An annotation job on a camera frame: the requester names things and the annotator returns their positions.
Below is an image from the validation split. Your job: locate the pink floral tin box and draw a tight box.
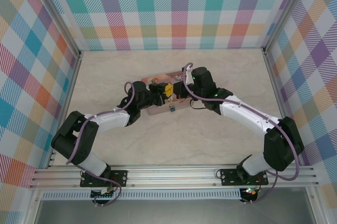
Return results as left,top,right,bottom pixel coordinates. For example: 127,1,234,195
141,70,193,116

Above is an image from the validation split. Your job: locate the white slotted cable duct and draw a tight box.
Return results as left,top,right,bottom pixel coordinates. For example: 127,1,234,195
42,191,242,201

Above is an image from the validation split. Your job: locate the small black controller board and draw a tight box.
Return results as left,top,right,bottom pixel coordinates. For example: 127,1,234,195
91,188,114,199

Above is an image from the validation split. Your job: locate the controller board with lit LED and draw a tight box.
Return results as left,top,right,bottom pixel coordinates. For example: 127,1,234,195
241,187,258,199

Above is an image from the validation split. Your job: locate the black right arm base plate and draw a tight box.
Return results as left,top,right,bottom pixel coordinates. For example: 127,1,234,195
220,168,269,187

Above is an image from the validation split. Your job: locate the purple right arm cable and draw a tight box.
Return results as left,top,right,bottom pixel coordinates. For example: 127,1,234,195
182,62,301,205

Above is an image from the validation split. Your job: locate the aluminium side rail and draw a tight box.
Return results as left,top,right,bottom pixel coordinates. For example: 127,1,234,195
262,48,290,119
46,50,84,169

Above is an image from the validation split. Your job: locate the aluminium frame post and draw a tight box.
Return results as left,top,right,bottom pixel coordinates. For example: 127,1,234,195
262,0,314,53
31,0,83,58

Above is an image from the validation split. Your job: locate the long aluminium base rail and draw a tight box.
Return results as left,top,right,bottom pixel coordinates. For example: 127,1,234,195
28,165,320,190

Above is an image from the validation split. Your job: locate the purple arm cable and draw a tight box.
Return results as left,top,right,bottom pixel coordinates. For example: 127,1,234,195
65,81,137,207
182,62,301,205

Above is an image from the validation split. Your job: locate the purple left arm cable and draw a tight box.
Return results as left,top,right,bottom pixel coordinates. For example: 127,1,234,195
65,81,137,207

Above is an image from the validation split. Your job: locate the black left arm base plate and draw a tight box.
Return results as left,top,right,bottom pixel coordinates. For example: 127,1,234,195
80,170,128,188

